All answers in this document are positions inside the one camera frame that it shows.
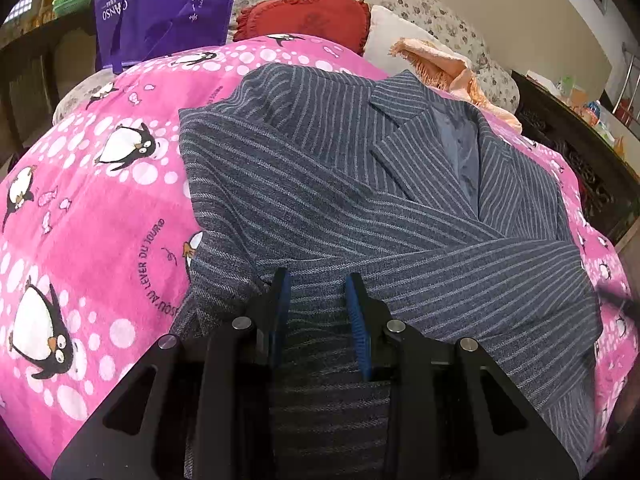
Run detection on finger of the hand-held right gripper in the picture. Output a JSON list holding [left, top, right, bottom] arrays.
[[597, 287, 640, 318]]

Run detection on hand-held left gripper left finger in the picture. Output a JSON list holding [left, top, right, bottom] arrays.
[[50, 267, 293, 480]]

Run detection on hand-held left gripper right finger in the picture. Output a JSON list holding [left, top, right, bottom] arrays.
[[344, 272, 581, 480]]

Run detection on grey striped suit jacket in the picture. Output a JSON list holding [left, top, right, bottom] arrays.
[[170, 62, 606, 480]]

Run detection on dark carved wooden cabinet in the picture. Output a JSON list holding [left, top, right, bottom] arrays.
[[510, 70, 640, 246]]

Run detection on pink penguin print blanket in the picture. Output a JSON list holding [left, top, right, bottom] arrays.
[[0, 32, 636, 480]]

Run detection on metal rack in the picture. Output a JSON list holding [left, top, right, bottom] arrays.
[[620, 42, 640, 121]]

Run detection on peach fringed cloth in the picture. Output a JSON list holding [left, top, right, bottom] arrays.
[[390, 37, 523, 133]]

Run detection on red fringed cushion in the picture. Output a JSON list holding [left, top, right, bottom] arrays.
[[232, 0, 372, 56]]

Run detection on white pillow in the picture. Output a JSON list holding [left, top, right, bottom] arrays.
[[362, 5, 473, 78]]

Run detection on purple fabric bag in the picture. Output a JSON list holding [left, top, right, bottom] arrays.
[[93, 0, 246, 73]]

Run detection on dark wooden shelf unit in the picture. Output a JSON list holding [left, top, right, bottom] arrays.
[[0, 10, 98, 161]]

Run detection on green plastic basket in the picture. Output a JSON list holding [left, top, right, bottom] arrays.
[[52, 0, 96, 16]]

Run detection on window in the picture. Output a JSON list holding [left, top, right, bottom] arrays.
[[0, 0, 53, 31]]

